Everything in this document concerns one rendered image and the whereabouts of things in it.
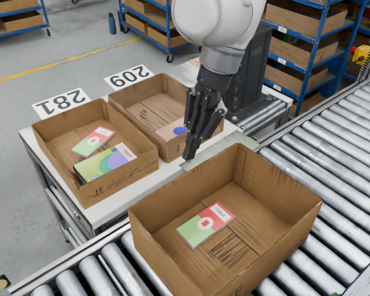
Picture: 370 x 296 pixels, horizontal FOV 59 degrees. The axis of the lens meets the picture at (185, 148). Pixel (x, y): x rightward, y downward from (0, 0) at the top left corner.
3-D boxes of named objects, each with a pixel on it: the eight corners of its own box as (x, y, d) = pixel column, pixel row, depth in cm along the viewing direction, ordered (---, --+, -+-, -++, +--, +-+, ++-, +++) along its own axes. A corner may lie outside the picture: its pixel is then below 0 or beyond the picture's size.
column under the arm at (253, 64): (191, 97, 146) (192, 23, 125) (231, 78, 159) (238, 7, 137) (234, 124, 132) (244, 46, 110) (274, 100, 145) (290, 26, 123)
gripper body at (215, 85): (241, 76, 73) (227, 114, 77) (215, 62, 77) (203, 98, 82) (218, 76, 68) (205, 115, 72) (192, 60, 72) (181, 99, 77)
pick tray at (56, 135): (106, 117, 135) (101, 96, 129) (160, 168, 113) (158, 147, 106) (37, 145, 122) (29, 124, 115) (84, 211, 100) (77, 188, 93)
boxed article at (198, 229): (175, 232, 93) (175, 228, 92) (217, 204, 101) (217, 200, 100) (192, 251, 89) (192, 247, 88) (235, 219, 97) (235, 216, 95)
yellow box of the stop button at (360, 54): (356, 56, 165) (361, 42, 160) (372, 62, 160) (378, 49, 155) (340, 64, 158) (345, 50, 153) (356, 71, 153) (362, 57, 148)
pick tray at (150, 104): (163, 91, 150) (162, 71, 144) (224, 131, 129) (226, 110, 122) (110, 115, 136) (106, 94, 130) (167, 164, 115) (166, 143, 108)
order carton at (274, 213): (232, 179, 109) (238, 140, 98) (308, 238, 92) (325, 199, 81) (133, 246, 90) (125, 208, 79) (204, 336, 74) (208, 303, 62)
